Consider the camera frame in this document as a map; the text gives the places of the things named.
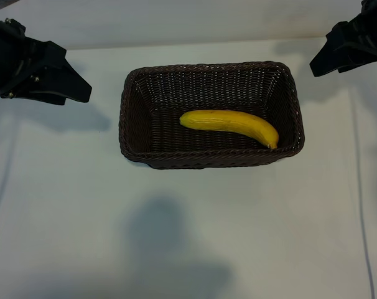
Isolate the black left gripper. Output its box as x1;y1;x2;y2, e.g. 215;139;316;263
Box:
0;14;93;107

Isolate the dark brown wicker basket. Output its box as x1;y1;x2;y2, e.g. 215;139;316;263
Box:
118;60;306;171

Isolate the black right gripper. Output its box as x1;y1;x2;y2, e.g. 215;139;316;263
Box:
309;0;377;78

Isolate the yellow banana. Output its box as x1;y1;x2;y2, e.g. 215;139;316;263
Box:
179;108;281;150

